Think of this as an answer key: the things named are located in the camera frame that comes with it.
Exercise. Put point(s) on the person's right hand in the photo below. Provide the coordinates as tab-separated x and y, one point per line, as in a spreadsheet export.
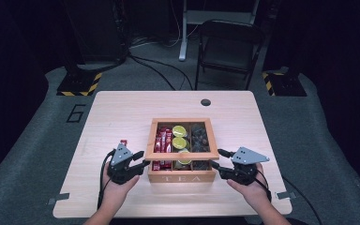
253	190

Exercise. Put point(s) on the wooden box with glass lid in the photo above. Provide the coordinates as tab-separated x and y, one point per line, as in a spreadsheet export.
181	178

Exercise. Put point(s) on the person's left hand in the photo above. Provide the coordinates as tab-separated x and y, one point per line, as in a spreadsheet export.
118	190

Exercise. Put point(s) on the black folding chair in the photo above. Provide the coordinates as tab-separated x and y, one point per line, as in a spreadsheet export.
228	53

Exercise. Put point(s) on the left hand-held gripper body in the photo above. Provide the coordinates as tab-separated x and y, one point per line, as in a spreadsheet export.
122	165

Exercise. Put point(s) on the white metal stand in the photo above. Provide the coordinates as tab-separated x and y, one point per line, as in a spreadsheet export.
183	37

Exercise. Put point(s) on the grey table bracket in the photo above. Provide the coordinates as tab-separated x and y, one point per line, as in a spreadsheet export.
286	195
58	198

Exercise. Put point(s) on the black yellow striped base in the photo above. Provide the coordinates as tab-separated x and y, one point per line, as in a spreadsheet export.
286	84
81	84

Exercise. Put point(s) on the pile of dark packets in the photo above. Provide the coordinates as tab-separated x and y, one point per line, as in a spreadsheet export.
199	139

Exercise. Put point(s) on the black table grommet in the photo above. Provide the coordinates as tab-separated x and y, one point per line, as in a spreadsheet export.
205	102

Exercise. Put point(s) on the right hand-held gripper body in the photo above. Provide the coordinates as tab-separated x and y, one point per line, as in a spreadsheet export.
245	165

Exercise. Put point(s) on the red sachet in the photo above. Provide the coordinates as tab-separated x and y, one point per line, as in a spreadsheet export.
123	142
163	142
168	142
157	145

